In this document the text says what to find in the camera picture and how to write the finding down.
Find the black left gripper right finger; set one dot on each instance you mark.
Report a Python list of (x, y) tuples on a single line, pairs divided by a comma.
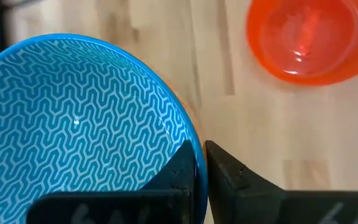
[(259, 208)]

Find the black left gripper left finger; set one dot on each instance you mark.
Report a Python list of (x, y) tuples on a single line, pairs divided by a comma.
[(120, 208)]

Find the blue zigzag orange-sided bowl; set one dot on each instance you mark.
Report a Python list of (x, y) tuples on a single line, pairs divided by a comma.
[(73, 118)]

